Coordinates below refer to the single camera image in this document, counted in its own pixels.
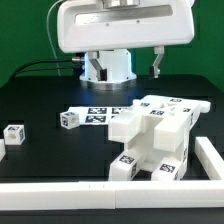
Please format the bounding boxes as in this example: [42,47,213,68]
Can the flat white tagged plate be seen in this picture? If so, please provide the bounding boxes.
[68,107,127,125]

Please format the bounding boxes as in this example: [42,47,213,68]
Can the white cable behind robot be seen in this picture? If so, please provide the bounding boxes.
[46,0,64,77]

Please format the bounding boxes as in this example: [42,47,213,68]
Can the white front fence bar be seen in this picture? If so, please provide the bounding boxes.
[0,180,224,211]

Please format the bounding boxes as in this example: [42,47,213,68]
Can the white right fence bar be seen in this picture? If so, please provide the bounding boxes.
[195,137,224,181]

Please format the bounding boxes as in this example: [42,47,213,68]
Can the small white cube block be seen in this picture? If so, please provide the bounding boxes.
[3,125,25,145]

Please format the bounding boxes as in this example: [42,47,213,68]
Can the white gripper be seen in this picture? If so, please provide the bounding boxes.
[57,0,194,81]

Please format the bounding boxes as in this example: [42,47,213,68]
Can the white chair back frame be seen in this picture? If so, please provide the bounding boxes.
[108,95,211,152]

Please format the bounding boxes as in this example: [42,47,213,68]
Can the white fence bar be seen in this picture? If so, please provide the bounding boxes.
[195,137,224,181]
[0,180,224,211]

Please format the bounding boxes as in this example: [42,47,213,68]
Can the white fence piece left edge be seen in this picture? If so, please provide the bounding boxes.
[0,139,5,162]

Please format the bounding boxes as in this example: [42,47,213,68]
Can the white chair seat block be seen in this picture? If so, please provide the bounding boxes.
[124,132,189,177]

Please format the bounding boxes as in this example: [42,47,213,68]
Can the black cables at base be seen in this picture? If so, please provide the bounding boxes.
[9,56,84,80]

